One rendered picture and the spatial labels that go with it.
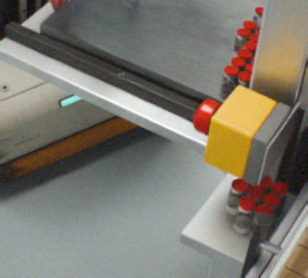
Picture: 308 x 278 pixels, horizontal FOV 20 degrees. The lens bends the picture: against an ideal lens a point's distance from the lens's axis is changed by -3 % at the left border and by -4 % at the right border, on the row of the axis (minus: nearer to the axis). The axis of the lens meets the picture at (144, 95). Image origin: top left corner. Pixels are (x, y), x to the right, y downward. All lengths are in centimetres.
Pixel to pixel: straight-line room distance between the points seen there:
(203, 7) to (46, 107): 82
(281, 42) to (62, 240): 127
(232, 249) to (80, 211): 122
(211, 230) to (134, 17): 42
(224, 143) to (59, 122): 123
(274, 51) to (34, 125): 121
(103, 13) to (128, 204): 98
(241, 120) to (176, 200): 132
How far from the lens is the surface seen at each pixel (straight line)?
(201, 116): 101
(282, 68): 101
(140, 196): 228
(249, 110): 99
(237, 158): 99
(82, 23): 134
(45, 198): 226
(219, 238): 105
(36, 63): 127
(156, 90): 120
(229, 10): 140
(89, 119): 224
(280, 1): 97
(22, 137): 214
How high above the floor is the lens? 168
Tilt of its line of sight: 41 degrees down
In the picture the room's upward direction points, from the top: 6 degrees clockwise
